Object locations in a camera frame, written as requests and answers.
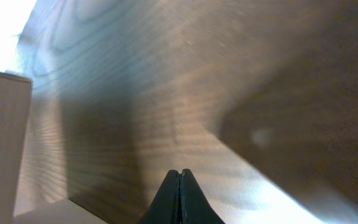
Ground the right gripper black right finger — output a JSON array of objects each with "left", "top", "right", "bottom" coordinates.
[{"left": 180, "top": 169, "right": 224, "bottom": 224}]

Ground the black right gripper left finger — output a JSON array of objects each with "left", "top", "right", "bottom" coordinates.
[{"left": 139, "top": 170, "right": 180, "bottom": 224}]

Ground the brown cardboard box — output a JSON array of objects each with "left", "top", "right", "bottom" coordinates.
[{"left": 0, "top": 72, "right": 102, "bottom": 224}]

